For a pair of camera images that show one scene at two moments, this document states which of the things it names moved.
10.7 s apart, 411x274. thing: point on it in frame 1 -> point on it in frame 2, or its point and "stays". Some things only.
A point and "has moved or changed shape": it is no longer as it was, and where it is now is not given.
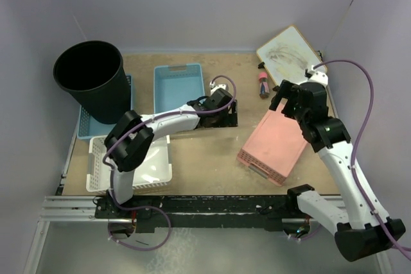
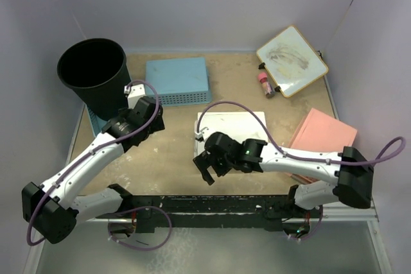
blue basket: [88, 126] has moved or changed shape
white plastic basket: [155, 167] -> [239, 126]
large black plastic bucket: [96, 72] stays
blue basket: [176, 85] has moved or changed shape
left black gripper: [229, 120] -> [157, 126]
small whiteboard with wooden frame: [287, 56] stays
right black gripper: [289, 90] -> [203, 163]
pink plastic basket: [274, 147] has moved or changed shape
